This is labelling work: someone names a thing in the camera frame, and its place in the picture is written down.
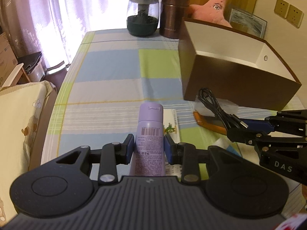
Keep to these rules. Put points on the green and white carton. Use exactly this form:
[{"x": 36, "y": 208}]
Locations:
[{"x": 171, "y": 117}]

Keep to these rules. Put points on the blue packet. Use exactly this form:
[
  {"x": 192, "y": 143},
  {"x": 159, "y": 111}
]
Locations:
[{"x": 235, "y": 152}]

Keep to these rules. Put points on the glass jar with dark base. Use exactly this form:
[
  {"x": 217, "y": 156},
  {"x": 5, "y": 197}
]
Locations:
[{"x": 142, "y": 24}]

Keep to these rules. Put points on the sheer pink curtain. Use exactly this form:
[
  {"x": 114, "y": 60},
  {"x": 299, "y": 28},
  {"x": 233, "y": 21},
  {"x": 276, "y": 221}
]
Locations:
[{"x": 60, "y": 16}]

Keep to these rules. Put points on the dark plastic drawer unit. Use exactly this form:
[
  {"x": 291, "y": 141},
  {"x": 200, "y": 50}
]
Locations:
[{"x": 32, "y": 64}]

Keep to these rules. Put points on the copper metal canister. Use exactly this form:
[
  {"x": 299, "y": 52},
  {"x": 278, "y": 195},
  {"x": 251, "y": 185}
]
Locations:
[{"x": 174, "y": 14}]

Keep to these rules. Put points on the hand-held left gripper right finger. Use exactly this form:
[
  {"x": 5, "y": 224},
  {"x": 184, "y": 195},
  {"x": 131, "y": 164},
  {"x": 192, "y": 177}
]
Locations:
[{"x": 168, "y": 148}]

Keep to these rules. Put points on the clear plastic case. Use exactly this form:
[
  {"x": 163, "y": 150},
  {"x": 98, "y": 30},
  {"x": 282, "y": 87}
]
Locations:
[{"x": 229, "y": 107}]

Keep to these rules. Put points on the cream cushioned chair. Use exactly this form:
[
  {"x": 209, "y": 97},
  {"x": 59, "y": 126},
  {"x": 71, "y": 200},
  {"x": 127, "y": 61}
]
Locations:
[{"x": 16, "y": 129}]

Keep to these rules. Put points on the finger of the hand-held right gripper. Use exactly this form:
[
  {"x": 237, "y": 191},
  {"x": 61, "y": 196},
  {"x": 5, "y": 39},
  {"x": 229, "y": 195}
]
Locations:
[
  {"x": 255, "y": 124},
  {"x": 239, "y": 135}
]

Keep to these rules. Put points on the white wooden stool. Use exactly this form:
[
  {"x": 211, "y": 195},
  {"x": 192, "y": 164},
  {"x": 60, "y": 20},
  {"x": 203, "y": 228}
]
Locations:
[{"x": 14, "y": 75}]

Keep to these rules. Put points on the glass picture frame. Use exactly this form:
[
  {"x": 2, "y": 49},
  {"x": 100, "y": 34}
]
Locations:
[{"x": 247, "y": 21}]

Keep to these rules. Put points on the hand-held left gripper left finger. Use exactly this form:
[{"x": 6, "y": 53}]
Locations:
[{"x": 130, "y": 146}]

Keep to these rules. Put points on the purple tube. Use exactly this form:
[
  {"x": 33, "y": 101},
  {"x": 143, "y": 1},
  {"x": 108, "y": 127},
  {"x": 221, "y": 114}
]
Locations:
[{"x": 148, "y": 136}]

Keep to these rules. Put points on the pink starfish plush toy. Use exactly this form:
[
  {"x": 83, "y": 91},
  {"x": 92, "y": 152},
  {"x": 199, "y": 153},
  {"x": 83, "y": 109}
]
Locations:
[{"x": 211, "y": 12}]

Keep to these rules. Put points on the cardboard carton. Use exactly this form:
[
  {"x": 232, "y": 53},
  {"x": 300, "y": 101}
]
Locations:
[{"x": 7, "y": 57}]

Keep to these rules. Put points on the orange utility knife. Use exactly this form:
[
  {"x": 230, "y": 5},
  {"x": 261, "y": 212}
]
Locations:
[{"x": 206, "y": 122}]

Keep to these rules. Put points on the brown cardboard box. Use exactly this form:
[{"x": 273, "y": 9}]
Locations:
[{"x": 227, "y": 81}]

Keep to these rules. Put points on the gold wall socket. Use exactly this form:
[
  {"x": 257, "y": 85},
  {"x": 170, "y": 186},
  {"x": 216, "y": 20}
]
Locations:
[
  {"x": 295, "y": 15},
  {"x": 281, "y": 7}
]

